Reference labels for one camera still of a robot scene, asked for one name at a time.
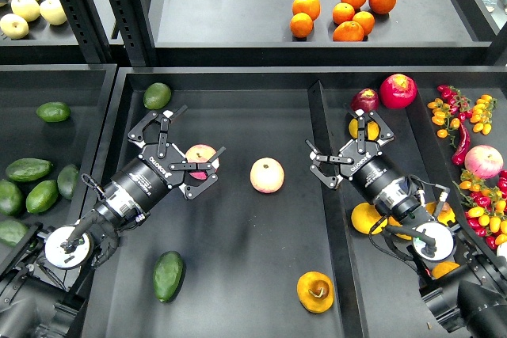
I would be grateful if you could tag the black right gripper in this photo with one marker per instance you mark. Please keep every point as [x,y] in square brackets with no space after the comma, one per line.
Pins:
[361,159]

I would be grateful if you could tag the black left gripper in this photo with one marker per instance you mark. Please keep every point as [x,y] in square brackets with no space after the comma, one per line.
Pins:
[155,175]

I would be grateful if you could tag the dark green avocado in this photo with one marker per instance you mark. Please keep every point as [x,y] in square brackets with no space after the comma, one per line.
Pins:
[167,275]

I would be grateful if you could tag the yellow pear under gripper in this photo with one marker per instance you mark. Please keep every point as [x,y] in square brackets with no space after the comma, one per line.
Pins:
[351,127]

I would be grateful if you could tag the yellow pear right bin left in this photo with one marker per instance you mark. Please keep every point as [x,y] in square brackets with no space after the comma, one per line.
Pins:
[363,217]

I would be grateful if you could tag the yellow pear bin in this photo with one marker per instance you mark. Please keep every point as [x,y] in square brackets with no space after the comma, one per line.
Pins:
[446,216]
[443,268]
[363,217]
[393,222]

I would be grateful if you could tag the green avocado top of bin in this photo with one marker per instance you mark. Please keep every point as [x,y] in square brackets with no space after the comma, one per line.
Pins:
[157,96]

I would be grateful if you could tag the dark avocado tray edge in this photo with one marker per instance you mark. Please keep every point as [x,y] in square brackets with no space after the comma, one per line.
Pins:
[67,180]

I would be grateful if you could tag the yellow pear right bin middle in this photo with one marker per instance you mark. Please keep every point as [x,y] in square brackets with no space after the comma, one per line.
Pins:
[446,216]

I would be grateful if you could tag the green avocado left tray top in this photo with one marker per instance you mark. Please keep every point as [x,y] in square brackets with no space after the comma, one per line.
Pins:
[54,112]

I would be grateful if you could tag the dark avocado left tray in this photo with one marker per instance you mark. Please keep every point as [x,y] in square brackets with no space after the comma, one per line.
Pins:
[28,169]

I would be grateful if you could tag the yellow pear right bin bottom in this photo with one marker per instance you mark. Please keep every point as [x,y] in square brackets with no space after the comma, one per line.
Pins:
[443,268]

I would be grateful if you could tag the dark avocado far left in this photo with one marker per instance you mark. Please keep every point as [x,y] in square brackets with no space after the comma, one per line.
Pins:
[12,199]

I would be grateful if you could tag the pink red apple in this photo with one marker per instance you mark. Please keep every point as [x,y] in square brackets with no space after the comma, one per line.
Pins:
[197,154]

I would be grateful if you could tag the dark red apple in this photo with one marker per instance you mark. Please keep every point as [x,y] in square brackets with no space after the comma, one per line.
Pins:
[366,100]

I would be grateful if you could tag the bright red apple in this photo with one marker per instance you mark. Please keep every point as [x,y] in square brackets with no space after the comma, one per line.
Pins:
[397,91]

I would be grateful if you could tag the pale pink apple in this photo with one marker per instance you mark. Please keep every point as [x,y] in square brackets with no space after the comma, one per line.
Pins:
[267,175]

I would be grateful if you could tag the red chili pepper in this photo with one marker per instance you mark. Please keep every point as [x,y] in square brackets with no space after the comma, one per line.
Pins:
[463,146]

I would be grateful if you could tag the upper cherry tomato bunch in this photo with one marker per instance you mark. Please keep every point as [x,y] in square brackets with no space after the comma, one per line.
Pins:
[452,109]

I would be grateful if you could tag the cherry tomato bunch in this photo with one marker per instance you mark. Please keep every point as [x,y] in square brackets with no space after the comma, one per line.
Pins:
[484,206]
[452,109]

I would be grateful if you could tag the black left tray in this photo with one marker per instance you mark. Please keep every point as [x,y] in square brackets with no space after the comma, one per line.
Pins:
[86,89]

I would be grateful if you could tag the orange front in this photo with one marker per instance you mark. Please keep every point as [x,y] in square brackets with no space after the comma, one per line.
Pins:
[348,31]

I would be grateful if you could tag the pink apple right tray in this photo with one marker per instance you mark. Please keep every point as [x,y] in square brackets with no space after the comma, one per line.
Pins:
[484,161]

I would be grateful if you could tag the black centre bin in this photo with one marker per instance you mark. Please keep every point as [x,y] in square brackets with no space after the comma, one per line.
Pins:
[244,250]

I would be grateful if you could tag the lower cherry tomato bunch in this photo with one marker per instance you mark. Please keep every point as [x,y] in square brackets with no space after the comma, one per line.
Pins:
[484,206]

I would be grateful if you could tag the orange right small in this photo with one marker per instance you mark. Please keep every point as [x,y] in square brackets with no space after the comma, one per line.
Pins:
[366,20]

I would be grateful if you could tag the orange small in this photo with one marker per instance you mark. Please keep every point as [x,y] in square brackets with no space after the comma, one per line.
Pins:
[366,20]
[342,12]

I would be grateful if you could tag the orange far left lower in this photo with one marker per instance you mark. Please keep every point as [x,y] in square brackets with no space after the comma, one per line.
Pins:
[301,25]

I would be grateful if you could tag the orange centre small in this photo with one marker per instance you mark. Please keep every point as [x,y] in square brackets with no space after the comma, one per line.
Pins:
[342,12]

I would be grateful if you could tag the black upper shelf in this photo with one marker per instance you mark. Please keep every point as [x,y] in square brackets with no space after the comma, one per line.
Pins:
[257,33]

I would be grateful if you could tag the black bin divider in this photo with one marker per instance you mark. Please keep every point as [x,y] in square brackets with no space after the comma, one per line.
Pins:
[343,259]

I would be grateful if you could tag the orange far left upper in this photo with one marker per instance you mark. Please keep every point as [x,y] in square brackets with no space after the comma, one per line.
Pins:
[312,8]

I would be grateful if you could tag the black shelf upright centre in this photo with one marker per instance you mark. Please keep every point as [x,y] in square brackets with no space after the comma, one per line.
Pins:
[133,24]

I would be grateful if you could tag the black shelf upright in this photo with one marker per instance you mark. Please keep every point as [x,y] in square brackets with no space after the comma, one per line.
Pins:
[88,30]
[133,24]

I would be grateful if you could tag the black shelf upright left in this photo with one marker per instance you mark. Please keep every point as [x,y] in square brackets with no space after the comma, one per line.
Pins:
[88,30]

